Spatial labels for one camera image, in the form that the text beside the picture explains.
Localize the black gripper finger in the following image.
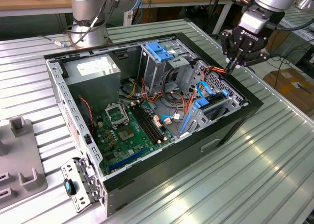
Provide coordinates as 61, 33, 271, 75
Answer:
230, 43, 270, 73
219, 30, 244, 73

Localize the orange power wire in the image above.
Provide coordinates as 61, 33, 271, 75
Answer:
201, 65, 231, 87

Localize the blue data wire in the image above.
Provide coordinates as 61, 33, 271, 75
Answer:
196, 80, 216, 97

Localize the hard disk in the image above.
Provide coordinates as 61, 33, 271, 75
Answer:
180, 89, 233, 136

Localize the grey perforated disk bay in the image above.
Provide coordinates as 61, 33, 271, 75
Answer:
176, 60, 248, 139

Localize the black stand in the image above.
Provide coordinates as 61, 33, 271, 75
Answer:
207, 0, 226, 37

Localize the cardboard box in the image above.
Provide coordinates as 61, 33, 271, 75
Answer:
263, 67, 314, 114

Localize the blue plastic drive latch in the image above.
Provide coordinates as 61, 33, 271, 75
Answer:
145, 42, 175, 62

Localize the grey metal drive cage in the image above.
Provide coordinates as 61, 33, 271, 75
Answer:
137, 39, 197, 94

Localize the black RAM slot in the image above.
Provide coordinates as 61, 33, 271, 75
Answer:
130, 105, 159, 144
136, 103, 165, 142

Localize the metal socket cover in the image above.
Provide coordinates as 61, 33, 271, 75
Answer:
105, 102, 131, 126

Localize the black open PC case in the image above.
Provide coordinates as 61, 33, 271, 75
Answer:
43, 32, 264, 217

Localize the grey power supply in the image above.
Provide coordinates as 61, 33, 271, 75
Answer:
62, 53, 122, 112

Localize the green motherboard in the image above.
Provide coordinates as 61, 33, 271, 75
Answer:
94, 100, 176, 175

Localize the blue expansion slot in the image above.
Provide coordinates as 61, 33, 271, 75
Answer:
108, 147, 148, 172

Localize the black blue latch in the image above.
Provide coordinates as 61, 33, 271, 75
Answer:
63, 178, 77, 197

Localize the grey parts rack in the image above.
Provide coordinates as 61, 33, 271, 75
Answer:
0, 116, 49, 206

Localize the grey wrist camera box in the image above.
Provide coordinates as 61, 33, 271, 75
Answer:
237, 10, 270, 35

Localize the black camera cable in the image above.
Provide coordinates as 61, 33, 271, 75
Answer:
266, 18, 314, 32

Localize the orange wire bundle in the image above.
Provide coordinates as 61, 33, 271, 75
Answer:
142, 85, 197, 122

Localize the white connector blue wire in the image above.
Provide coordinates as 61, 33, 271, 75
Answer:
160, 113, 184, 125

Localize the yellow wire bundle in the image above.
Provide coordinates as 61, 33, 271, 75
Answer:
120, 80, 138, 99

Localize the red black twisted wire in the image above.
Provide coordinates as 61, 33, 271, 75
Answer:
78, 95, 96, 136

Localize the cable with silver plug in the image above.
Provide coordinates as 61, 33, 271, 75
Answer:
44, 36, 74, 48

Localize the silver slot cover bracket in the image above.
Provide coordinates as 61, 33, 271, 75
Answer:
60, 157, 105, 214

